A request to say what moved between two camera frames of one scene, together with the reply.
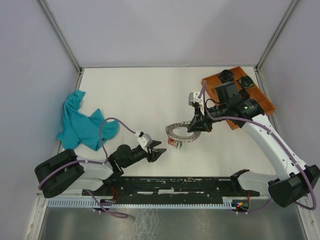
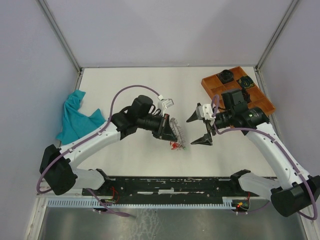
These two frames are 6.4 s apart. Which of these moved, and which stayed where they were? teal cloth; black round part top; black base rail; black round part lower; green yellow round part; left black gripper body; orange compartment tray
Moved: left black gripper body
Stayed: black round part top; green yellow round part; black round part lower; teal cloth; orange compartment tray; black base rail
